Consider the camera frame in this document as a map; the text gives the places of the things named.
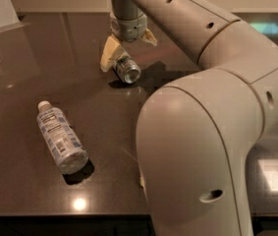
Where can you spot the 7up soda can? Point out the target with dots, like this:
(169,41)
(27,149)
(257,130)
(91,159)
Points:
(127,70)

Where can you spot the clear plastic water bottle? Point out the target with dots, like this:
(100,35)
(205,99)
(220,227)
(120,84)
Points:
(66,148)

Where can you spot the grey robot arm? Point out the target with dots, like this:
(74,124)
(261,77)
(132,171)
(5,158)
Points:
(194,134)

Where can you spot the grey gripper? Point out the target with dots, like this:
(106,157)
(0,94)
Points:
(129,29)

